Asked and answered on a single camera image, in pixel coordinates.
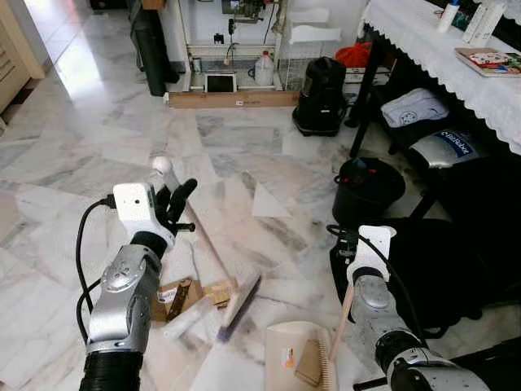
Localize pink broom purple bristles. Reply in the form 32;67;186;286
152;156;263;343

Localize cream long-handled dustpan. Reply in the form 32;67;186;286
265;277;359;391

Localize black round bucket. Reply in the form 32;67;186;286
333;156;406;229

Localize labelled brown cardboard box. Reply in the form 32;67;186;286
153;277;206;321

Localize dark marker pen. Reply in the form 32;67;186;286
167;279;193;320

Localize folded brown cardboard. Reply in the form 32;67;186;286
204;281;239;308

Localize long brown cardboard box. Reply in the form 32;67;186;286
166;90;300;110

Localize large black fabric bag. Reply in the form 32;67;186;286
328;213;521;339

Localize white framed tablet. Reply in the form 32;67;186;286
204;72;238;94

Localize flat brown cardboard piece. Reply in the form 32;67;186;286
295;338;325;387

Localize silver bag blue label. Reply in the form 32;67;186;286
409;128;483;169

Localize white plastic jug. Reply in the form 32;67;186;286
253;51;277;87

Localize tall black cylinder bag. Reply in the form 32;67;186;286
130;2;182;97

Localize black vacuum cleaner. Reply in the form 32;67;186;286
292;56;350;138

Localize white printed bag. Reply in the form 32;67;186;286
381;88;451;130

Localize white shelf rack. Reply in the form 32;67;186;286
177;0;287;92

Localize red bag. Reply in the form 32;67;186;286
335;42;374;70

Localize grey green machine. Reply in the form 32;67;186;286
221;0;265;24

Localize louvred wooden door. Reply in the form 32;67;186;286
0;0;47;115

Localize colourful book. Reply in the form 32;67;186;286
454;47;521;79

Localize table with white lace cloth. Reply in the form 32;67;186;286
348;0;521;160

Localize white carton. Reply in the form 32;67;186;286
482;0;510;47
462;0;489;43

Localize white bottle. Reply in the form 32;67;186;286
438;0;462;34

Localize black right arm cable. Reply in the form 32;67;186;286
326;224;424;335

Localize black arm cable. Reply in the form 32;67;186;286
76;195;119;347
326;224;424;335

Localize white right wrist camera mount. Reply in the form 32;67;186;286
348;226;397;282

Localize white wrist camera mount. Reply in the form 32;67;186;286
348;226;397;282
112;182;176;244

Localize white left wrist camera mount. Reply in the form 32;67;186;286
112;182;176;244

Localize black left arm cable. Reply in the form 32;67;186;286
76;195;119;347

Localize white wire basket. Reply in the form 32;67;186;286
281;23;344;92

